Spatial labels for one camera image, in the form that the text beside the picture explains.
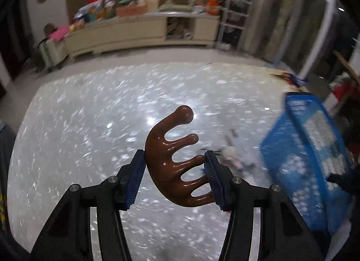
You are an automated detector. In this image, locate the red cloth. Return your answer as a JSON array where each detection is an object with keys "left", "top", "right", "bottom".
[{"left": 330, "top": 81, "right": 358, "bottom": 98}]

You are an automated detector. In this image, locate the blue striped cloth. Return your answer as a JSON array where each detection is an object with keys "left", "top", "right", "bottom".
[{"left": 284, "top": 72, "right": 308, "bottom": 87}]

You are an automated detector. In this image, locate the person's dark printed shirt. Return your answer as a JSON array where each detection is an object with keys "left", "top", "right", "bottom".
[{"left": 0, "top": 123, "right": 17, "bottom": 250}]

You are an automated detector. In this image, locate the orange cardboard box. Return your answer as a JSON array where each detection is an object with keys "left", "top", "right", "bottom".
[{"left": 115, "top": 4, "right": 148, "bottom": 17}]

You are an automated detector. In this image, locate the white astronaut keychain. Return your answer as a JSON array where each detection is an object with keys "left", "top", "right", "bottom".
[{"left": 219, "top": 129, "right": 248, "bottom": 170}]

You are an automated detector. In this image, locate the cream tv cabinet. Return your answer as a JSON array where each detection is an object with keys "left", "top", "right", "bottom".
[{"left": 63, "top": 13, "right": 223, "bottom": 63}]

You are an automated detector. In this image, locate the orange plastic bag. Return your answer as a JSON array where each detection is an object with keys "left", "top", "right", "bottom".
[{"left": 207, "top": 0, "right": 220, "bottom": 15}]

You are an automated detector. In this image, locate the brown wooden massage comb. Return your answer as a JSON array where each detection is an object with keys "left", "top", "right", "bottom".
[{"left": 145, "top": 105, "right": 211, "bottom": 208}]

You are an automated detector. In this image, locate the white suitcase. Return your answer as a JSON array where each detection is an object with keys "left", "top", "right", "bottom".
[{"left": 38, "top": 37, "right": 69, "bottom": 72}]

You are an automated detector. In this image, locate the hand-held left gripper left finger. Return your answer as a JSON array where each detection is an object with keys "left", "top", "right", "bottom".
[{"left": 29, "top": 149, "right": 147, "bottom": 261}]

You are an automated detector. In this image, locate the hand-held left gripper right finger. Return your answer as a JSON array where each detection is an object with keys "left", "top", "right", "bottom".
[{"left": 203, "top": 150, "right": 327, "bottom": 261}]

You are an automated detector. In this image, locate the dark wooden door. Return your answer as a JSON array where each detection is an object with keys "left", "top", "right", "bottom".
[{"left": 0, "top": 5, "right": 34, "bottom": 81}]

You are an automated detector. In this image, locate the glass sliding door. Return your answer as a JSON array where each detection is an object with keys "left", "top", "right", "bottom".
[{"left": 298, "top": 0, "right": 360, "bottom": 87}]

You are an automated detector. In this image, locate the wooden chair frame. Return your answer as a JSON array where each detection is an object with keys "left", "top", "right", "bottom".
[{"left": 333, "top": 50, "right": 360, "bottom": 81}]

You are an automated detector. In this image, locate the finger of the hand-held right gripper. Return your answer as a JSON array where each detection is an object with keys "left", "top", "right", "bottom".
[{"left": 328, "top": 173, "right": 353, "bottom": 192}]

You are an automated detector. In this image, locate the blue plastic basket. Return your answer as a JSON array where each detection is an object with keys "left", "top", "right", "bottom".
[{"left": 259, "top": 92, "right": 355, "bottom": 235}]

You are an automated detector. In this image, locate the patterned curtain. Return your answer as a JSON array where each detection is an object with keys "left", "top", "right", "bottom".
[{"left": 270, "top": 0, "right": 308, "bottom": 65}]

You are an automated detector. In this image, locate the pink folded item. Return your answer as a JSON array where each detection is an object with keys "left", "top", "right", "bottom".
[{"left": 48, "top": 27, "right": 69, "bottom": 41}]

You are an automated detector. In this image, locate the green folded cushion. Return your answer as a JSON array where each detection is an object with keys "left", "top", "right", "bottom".
[{"left": 159, "top": 1, "right": 193, "bottom": 12}]

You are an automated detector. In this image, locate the cluster of small packets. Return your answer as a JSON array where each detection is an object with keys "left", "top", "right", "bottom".
[{"left": 74, "top": 0, "right": 116, "bottom": 22}]

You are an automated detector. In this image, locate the white metal shelf rack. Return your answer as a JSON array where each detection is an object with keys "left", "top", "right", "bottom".
[{"left": 215, "top": 0, "right": 254, "bottom": 52}]

